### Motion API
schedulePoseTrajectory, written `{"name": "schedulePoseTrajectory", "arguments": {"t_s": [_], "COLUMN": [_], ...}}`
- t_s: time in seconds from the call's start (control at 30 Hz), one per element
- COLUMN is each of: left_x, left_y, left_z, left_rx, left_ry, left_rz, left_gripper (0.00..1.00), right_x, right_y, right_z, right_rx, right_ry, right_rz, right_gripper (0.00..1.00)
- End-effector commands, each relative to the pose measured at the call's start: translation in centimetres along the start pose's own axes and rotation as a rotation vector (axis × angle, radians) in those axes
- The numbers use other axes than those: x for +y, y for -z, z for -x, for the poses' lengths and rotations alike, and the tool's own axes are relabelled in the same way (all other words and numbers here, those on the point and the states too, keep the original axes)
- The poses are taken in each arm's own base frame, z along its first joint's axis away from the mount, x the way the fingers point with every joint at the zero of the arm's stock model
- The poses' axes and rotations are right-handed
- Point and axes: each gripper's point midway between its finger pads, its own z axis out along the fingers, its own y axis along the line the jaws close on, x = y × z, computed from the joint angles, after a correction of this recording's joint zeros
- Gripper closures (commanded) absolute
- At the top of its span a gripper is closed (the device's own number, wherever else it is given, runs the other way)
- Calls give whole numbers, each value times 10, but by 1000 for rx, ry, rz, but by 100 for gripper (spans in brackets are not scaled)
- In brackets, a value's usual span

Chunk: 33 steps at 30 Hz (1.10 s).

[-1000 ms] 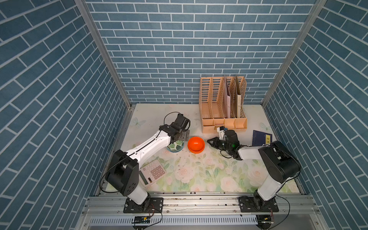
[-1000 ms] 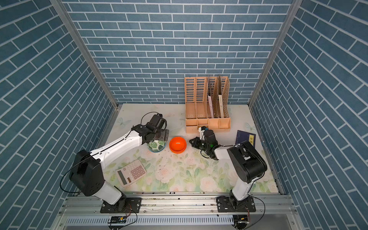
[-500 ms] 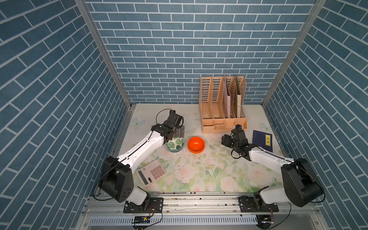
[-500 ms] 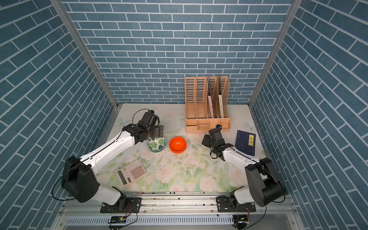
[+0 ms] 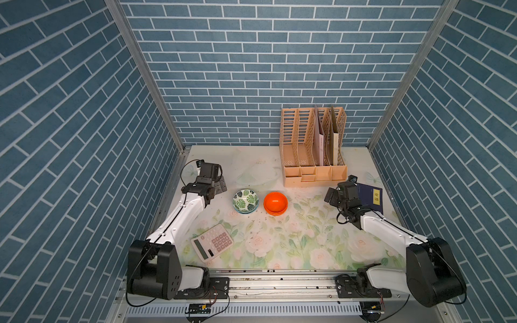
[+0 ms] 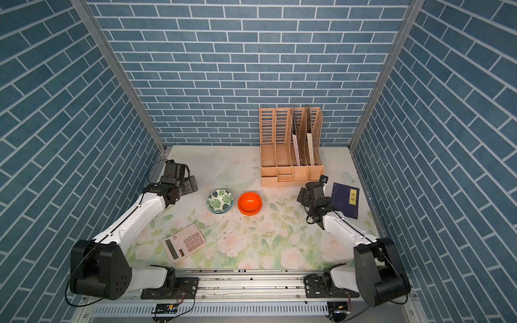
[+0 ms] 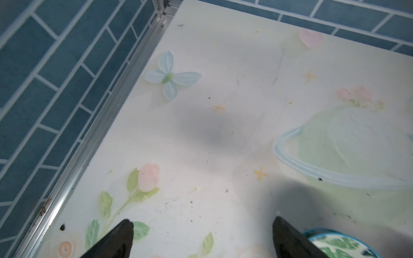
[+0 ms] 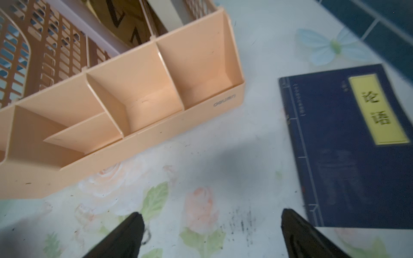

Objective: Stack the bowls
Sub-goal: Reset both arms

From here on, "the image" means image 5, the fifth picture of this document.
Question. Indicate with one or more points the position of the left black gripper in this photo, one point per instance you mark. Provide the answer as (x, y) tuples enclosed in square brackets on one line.
[(219, 186)]

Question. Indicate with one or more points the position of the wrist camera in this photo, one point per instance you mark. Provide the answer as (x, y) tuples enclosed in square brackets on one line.
[(353, 179), (209, 170)]

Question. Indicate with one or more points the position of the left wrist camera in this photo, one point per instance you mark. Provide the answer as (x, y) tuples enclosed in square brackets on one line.
[(209, 170)]

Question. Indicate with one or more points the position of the orange bowl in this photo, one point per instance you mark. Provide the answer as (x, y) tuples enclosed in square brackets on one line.
[(275, 196), (275, 208)]

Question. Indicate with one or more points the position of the pink calculator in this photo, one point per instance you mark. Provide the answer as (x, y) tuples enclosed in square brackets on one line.
[(212, 243)]

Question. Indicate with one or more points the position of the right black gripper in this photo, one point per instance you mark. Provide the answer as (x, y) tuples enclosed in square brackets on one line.
[(332, 200)]

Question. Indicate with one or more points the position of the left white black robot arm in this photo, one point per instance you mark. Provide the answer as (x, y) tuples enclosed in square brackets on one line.
[(154, 269)]

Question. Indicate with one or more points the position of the left green circuit board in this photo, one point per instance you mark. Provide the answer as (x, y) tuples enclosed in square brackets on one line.
[(198, 309)]

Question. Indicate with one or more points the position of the beige desk file organizer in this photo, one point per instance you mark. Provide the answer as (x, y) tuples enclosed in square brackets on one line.
[(310, 146)]

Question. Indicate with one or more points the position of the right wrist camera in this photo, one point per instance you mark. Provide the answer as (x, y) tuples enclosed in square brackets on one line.
[(353, 179)]

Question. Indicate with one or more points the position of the dark blue book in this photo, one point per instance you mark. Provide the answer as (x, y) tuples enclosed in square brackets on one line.
[(371, 197)]

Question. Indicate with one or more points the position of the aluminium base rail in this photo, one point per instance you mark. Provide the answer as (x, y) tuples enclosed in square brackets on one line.
[(277, 296)]

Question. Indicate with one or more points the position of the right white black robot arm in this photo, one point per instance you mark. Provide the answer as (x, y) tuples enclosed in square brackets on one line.
[(431, 273)]

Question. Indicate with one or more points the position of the right circuit board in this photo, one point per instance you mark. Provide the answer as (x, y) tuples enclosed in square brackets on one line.
[(371, 311)]

